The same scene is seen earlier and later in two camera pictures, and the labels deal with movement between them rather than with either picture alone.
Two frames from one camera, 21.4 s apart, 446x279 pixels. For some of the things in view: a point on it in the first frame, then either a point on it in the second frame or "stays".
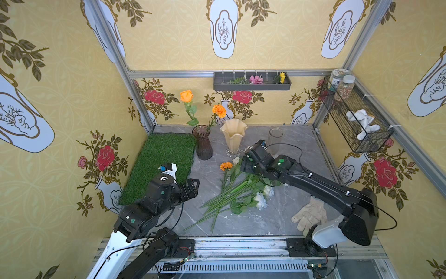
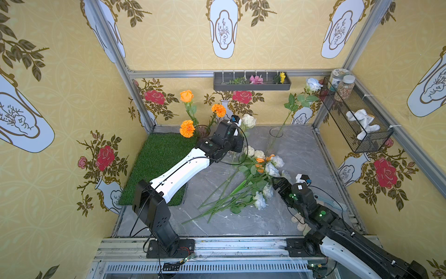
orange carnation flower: (226, 165) → (187, 128)
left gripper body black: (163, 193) → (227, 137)
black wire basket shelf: (364, 127) stays
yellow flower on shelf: (282, 75) stays
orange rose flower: (187, 96) stays
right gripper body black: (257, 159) → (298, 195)
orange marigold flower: (220, 110) stays
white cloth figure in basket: (360, 115) stays
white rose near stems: (262, 203) stays
